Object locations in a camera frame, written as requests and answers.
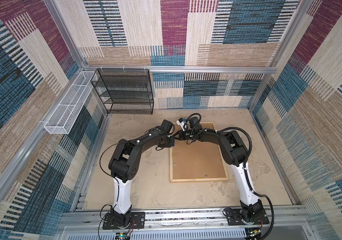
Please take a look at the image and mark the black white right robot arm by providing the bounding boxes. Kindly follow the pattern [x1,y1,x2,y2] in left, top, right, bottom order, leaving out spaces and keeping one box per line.
[171,127,275,227]

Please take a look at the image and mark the white wire mesh basket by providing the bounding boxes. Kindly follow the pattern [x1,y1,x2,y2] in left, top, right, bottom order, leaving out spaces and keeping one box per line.
[44,71,95,135]

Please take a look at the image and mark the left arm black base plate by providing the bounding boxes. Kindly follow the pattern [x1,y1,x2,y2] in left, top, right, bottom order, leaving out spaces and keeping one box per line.
[102,212,146,230]

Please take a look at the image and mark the black wire mesh shelf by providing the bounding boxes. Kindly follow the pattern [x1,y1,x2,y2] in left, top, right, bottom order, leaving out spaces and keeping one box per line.
[91,69,155,115]

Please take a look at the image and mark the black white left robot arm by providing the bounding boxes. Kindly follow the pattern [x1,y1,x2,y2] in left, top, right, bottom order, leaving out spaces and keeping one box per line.
[109,126,174,226]

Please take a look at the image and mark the light wooden picture frame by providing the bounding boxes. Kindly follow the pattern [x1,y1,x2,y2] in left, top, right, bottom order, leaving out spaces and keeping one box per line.
[169,121,230,183]

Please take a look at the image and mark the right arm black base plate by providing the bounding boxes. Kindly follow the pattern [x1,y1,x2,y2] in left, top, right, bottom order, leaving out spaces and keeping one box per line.
[222,208,270,226]

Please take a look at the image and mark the aluminium front rail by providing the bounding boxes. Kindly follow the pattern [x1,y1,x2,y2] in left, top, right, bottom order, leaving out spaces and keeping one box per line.
[54,206,320,240]

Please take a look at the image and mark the brown hardboard backing panel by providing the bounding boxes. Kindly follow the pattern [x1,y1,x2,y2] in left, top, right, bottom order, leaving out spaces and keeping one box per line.
[172,123,227,180]

